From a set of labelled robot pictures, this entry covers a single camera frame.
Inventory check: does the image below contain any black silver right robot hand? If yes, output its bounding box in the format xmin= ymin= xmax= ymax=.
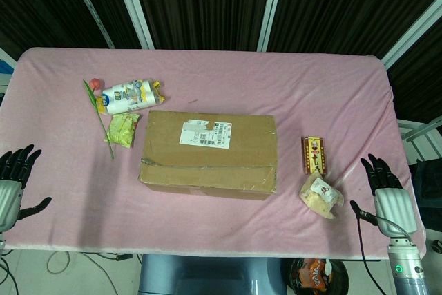
xmin=349 ymin=153 xmax=419 ymax=239

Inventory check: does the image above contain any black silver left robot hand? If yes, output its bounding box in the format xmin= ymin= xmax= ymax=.
xmin=0 ymin=144 xmax=52 ymax=233

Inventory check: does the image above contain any brown cardboard shipping box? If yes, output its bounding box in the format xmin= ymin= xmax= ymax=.
xmin=137 ymin=110 xmax=279 ymax=202

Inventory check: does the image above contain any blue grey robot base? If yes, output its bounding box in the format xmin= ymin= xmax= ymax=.
xmin=137 ymin=254 xmax=287 ymax=295

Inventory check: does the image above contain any red yellow seasoning box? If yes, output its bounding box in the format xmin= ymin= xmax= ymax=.
xmin=302 ymin=135 xmax=328 ymax=175

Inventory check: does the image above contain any black bag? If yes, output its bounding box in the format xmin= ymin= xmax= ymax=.
xmin=409 ymin=159 xmax=442 ymax=231

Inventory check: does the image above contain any clear bag beige food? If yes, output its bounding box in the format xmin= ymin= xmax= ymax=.
xmin=298 ymin=172 xmax=345 ymax=220

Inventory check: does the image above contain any grey metal rack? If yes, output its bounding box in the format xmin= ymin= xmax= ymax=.
xmin=396 ymin=118 xmax=442 ymax=165

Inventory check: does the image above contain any black round bin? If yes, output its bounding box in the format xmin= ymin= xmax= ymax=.
xmin=289 ymin=258 xmax=347 ymax=295

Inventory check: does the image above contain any orange snack bag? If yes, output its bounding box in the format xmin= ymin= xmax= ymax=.
xmin=298 ymin=258 xmax=334 ymax=291

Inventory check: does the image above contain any yellow green snack packet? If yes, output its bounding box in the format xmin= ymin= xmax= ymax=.
xmin=104 ymin=113 xmax=142 ymax=150

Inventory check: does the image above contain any blue white side cabinet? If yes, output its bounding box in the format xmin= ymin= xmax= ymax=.
xmin=0 ymin=47 xmax=17 ymax=102

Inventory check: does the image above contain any artificial tulip green stem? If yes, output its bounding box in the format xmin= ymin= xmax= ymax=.
xmin=82 ymin=78 xmax=115 ymax=160

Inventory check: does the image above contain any white yellow snack bag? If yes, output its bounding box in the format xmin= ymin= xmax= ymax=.
xmin=95 ymin=79 xmax=166 ymax=115

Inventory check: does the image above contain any pink fleece tablecloth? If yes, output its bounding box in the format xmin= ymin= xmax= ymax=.
xmin=0 ymin=47 xmax=427 ymax=261

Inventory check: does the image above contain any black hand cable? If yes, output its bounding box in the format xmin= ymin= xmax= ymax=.
xmin=355 ymin=210 xmax=371 ymax=295

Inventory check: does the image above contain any black coiled floor cable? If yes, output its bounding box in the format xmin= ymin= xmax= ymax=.
xmin=0 ymin=253 xmax=17 ymax=295

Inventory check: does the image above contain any thin grey loop cable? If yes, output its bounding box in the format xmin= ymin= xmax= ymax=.
xmin=46 ymin=251 xmax=72 ymax=274

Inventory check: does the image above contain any black cable with plug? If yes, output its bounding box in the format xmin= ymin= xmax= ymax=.
xmin=82 ymin=252 xmax=134 ymax=263

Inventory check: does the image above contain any white metal frame post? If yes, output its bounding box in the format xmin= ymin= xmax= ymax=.
xmin=257 ymin=0 xmax=288 ymax=53
xmin=381 ymin=0 xmax=442 ymax=70
xmin=110 ymin=0 xmax=155 ymax=50
xmin=64 ymin=0 xmax=115 ymax=49

